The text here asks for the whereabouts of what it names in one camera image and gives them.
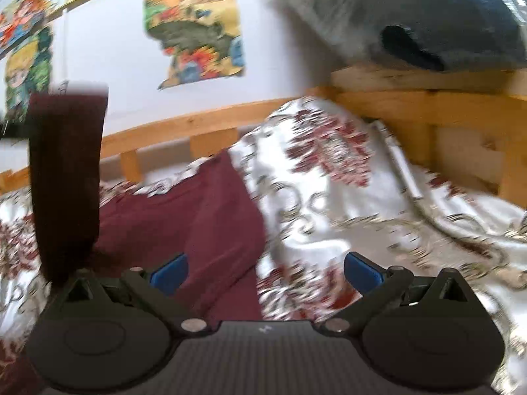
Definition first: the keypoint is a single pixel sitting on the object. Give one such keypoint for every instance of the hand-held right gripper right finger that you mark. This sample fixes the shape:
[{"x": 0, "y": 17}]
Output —
[{"x": 362, "y": 272}]

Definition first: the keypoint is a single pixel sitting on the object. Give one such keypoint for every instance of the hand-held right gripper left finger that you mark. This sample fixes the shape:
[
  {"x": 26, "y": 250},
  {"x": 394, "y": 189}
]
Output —
[{"x": 169, "y": 273}]

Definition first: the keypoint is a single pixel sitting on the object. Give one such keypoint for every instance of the maroon knit pants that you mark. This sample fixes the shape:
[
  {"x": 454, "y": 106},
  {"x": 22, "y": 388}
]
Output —
[{"x": 193, "y": 230}]

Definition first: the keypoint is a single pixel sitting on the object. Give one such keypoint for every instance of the white floral printed blanket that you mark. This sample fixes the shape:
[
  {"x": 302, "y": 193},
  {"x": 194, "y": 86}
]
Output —
[{"x": 354, "y": 197}]

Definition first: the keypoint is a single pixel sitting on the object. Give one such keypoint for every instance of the grey plush cushion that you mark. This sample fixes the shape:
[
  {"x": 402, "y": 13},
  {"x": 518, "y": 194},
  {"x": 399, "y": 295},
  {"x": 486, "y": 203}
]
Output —
[{"x": 444, "y": 4}]

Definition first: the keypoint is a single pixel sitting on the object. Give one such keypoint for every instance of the wooden bed frame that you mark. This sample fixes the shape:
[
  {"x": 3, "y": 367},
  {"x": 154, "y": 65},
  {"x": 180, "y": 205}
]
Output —
[{"x": 453, "y": 107}]

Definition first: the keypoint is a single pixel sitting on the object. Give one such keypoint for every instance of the green and yellow cartoon wall poster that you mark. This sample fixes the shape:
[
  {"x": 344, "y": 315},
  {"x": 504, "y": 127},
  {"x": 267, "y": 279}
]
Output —
[{"x": 29, "y": 74}]

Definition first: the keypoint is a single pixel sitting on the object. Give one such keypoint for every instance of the large torn cartoon wall poster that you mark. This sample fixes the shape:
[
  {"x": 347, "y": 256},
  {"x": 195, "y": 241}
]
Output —
[{"x": 193, "y": 28}]

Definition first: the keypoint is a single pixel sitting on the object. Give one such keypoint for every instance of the red and blue cartoon wall poster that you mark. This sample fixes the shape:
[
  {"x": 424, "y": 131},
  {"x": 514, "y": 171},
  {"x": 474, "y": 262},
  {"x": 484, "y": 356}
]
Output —
[{"x": 24, "y": 20}]

